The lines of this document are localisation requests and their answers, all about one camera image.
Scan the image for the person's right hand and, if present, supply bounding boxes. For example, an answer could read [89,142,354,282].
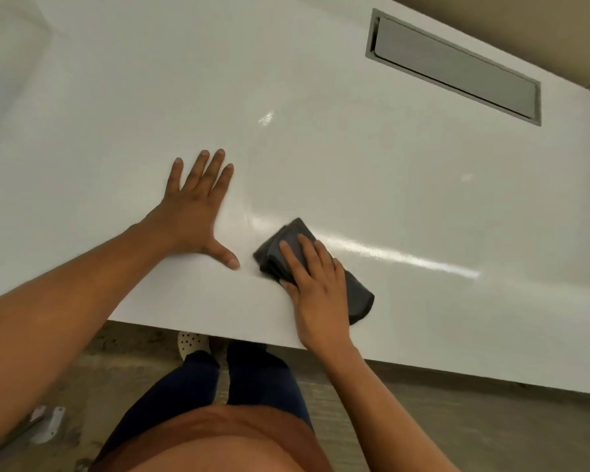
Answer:
[278,234,353,353]

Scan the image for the person's left hand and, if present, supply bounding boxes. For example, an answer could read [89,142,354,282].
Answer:
[141,149,241,271]

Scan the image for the dark grey cleaning cloth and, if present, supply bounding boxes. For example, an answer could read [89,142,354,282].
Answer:
[253,217,375,326]

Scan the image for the person's right forearm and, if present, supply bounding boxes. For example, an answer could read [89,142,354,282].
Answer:
[307,338,460,472]

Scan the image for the person's left forearm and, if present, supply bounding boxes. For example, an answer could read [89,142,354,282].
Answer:
[0,222,178,460]

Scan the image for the white perforated clog shoe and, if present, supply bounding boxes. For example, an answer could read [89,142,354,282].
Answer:
[177,331,211,361]

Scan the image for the dark blue trousers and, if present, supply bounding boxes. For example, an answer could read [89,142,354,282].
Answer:
[93,340,314,465]

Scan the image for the orange-brown shirt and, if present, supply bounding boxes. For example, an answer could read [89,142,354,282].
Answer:
[89,405,334,472]

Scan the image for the clear plastic container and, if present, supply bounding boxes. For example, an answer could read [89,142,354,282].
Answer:
[0,0,52,128]

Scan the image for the grey metal cable hatch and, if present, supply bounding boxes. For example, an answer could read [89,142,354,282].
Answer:
[365,8,542,127]

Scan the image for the white table foot bracket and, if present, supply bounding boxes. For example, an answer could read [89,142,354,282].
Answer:
[29,406,67,445]

